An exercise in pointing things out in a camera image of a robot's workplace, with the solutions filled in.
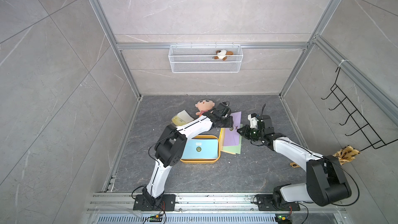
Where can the white wire mesh basket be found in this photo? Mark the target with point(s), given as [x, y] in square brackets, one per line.
[199, 58]

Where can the small brown white plush dog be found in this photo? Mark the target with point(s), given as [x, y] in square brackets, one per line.
[222, 55]

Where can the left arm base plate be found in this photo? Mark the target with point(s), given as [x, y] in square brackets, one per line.
[164, 202]

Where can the black wall hook rack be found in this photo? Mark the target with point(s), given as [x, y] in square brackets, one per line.
[363, 126]

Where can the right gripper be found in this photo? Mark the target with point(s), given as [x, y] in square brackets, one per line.
[246, 128]

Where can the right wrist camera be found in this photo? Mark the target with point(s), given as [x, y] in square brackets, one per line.
[260, 121]

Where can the aluminium mounting rail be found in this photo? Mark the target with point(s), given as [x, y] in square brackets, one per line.
[207, 208]

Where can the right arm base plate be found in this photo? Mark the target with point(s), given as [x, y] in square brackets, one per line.
[270, 203]

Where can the yellow envelope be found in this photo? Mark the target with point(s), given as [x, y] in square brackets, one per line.
[221, 138]

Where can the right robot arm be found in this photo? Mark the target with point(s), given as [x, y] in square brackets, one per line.
[326, 182]

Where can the light green envelope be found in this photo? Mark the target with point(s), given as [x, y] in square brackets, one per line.
[232, 149]

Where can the lilac envelope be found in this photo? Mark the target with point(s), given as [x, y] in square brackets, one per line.
[231, 136]

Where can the yellow patterned cloth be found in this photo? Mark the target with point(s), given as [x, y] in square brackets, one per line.
[345, 154]

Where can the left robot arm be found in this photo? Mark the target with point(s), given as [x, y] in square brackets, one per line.
[170, 146]

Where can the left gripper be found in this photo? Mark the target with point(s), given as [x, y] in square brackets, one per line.
[229, 122]

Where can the yellow plastic storage tray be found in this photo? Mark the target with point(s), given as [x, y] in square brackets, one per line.
[203, 161]

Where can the pink plush doll orange pants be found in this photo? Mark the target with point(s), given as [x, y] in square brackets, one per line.
[204, 106]

